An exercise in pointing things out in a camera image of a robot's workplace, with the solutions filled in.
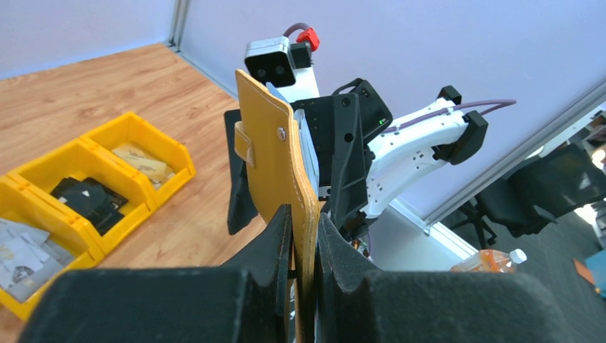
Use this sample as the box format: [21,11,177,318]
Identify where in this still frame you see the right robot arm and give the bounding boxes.
[291,79,488,240]

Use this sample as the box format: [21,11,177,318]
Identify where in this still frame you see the grey cards pile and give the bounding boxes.
[1,219,74,303]

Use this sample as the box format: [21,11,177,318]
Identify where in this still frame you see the left yellow bin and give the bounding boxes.
[1,177,105,320]

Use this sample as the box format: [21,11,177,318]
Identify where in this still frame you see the yellow leather card holder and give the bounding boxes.
[234,69,320,342]

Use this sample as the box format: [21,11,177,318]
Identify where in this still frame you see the right yellow bin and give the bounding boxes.
[81,112,196,209]

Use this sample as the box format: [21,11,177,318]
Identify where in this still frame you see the tan cards pile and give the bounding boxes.
[112,144,176,189]

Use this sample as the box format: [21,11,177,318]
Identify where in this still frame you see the orange drink bottle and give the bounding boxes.
[450,249,527,273]

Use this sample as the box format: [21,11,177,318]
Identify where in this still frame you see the yellow bin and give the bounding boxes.
[8,139,157,254]
[1,177,105,320]
[81,112,196,209]

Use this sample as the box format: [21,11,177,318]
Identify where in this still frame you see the middle yellow bin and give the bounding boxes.
[8,139,157,254]

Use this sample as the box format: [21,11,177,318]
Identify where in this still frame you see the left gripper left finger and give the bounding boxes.
[19,205,292,342]

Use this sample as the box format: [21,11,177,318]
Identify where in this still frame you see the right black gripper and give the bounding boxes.
[224,78,393,235]

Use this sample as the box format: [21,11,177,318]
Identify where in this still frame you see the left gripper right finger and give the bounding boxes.
[316,215,572,343]

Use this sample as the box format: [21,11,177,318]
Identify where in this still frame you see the black card holders pile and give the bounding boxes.
[51,177,129,236]

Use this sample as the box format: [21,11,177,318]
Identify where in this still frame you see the black office chair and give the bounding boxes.
[451,144,605,249]

